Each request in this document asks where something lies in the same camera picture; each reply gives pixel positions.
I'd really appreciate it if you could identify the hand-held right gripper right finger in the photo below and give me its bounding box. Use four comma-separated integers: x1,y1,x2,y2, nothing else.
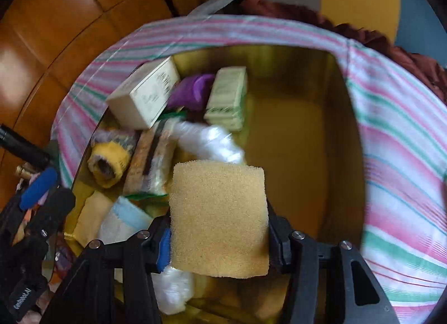
268,205,400,324

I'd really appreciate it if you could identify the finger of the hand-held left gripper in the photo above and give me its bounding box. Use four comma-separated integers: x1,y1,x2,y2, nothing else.
19,167,58,211
27,188,75,237

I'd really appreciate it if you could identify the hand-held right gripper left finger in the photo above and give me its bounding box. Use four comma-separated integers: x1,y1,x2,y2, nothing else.
40,216,171,324

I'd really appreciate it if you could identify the pale yellow pad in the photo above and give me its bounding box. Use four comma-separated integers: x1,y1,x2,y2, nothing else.
73,190,114,246

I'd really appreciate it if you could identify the white and blue cloth pad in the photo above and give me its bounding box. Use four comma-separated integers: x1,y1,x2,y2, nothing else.
98,196,154,244

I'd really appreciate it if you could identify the yellow sponge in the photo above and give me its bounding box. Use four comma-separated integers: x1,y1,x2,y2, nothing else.
168,160,270,279

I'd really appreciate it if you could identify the cracker packet with green ends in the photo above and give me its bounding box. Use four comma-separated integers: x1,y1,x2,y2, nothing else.
123,118,182,199

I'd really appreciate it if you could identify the gold tin box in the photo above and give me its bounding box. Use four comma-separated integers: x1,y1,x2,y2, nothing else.
65,44,367,324

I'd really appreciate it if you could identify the beige carton box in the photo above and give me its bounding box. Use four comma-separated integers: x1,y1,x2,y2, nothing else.
106,56,181,129

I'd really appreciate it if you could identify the small green box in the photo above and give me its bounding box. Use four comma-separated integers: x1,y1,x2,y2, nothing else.
203,66,248,131

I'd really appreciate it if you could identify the purple wrapper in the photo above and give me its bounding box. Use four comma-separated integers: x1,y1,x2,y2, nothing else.
168,73,215,111

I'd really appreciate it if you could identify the black tube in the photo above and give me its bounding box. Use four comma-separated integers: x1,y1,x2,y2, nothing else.
0,124,51,169

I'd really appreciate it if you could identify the striped tablecloth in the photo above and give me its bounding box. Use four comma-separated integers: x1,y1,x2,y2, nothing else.
51,14,447,324

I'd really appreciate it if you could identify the wooden wardrobe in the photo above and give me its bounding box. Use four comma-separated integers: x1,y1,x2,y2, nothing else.
0,0,224,202

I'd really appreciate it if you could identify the dark red blanket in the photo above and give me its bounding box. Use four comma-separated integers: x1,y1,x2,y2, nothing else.
239,0,447,104

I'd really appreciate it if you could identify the grey yellow blue sofa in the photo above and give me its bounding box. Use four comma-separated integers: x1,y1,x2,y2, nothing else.
189,0,447,66

